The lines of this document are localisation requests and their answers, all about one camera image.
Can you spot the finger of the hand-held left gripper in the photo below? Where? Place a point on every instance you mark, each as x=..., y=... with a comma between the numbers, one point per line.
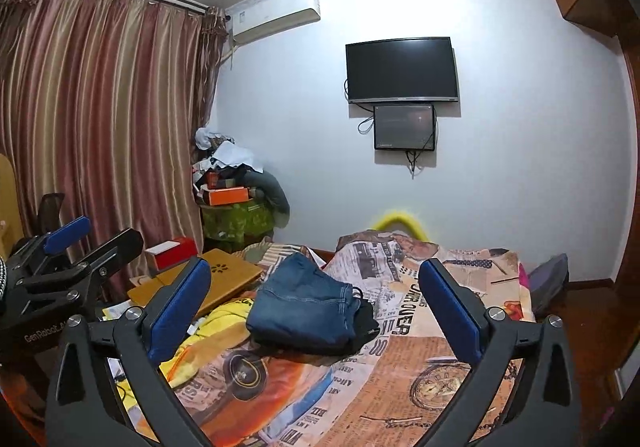
x=70, y=232
x=117, y=247

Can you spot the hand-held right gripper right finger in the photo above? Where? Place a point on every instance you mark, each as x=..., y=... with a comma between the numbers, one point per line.
x=452, y=312

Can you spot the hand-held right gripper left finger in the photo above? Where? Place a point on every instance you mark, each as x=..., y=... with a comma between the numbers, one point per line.
x=180, y=312

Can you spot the blue denim jeans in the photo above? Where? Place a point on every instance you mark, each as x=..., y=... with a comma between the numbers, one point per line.
x=300, y=307

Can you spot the black mesh chair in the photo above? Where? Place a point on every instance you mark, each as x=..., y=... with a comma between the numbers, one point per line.
x=51, y=212

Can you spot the yellow garment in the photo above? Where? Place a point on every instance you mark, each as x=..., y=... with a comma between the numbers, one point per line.
x=220, y=327

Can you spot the red and white box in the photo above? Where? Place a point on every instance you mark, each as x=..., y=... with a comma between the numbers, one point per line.
x=172, y=254

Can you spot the wooden lap desk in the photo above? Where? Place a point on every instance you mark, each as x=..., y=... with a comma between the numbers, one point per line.
x=225, y=277

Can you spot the beige wooden board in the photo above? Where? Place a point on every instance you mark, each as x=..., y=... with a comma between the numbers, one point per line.
x=9, y=202

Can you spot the newspaper print bed sheet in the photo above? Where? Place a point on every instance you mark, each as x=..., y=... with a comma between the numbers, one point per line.
x=400, y=377

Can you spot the green printed bag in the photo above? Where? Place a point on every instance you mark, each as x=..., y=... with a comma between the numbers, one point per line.
x=235, y=227

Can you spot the grey bag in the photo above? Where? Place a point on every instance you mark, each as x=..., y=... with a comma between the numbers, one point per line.
x=550, y=282

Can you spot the striped red-brown curtain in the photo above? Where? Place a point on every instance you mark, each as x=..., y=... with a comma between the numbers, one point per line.
x=100, y=127

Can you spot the yellow hoop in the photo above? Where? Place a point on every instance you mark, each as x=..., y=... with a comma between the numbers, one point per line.
x=397, y=217

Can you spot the orange box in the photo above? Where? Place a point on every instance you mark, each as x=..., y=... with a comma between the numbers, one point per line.
x=227, y=196

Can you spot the white crumpled cloth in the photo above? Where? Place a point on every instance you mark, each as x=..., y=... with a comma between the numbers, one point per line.
x=232, y=154

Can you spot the grey cloth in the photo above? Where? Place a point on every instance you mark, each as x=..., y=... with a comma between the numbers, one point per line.
x=274, y=194

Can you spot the white air conditioner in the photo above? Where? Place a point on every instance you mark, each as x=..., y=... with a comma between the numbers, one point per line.
x=275, y=14

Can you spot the small black wall monitor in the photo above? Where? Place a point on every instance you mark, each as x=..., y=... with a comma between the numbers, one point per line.
x=404, y=127

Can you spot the black wall television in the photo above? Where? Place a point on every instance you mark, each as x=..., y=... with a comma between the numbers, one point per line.
x=402, y=69

